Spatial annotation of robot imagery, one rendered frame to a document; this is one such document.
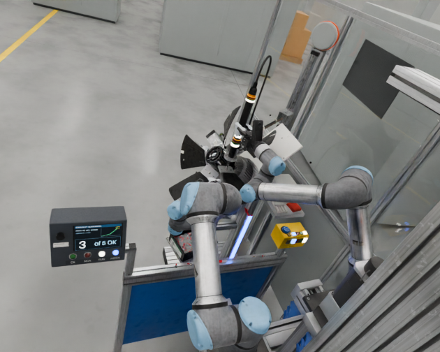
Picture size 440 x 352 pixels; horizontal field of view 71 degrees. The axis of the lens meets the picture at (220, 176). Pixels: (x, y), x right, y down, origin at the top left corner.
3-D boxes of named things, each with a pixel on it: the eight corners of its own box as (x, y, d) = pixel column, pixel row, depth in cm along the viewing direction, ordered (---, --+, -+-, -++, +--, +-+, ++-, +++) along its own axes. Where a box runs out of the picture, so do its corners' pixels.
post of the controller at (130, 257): (131, 269, 145) (135, 242, 134) (132, 275, 143) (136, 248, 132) (124, 270, 144) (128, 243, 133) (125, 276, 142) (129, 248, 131)
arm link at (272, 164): (269, 179, 136) (276, 163, 131) (255, 163, 143) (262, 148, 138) (282, 177, 140) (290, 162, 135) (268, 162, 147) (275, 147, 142)
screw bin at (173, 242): (200, 228, 184) (202, 220, 180) (215, 249, 174) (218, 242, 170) (167, 239, 171) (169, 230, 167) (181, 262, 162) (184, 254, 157)
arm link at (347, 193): (361, 221, 107) (239, 207, 135) (367, 206, 115) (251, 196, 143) (360, 190, 103) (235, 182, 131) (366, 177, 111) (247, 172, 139)
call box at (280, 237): (292, 234, 177) (300, 221, 171) (301, 248, 170) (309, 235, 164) (269, 236, 171) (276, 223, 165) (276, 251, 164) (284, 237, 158)
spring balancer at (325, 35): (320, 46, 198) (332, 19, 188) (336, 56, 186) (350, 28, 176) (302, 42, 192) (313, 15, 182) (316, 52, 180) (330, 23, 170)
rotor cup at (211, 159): (226, 151, 188) (214, 139, 179) (240, 160, 177) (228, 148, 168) (211, 170, 187) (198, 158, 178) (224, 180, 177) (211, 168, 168)
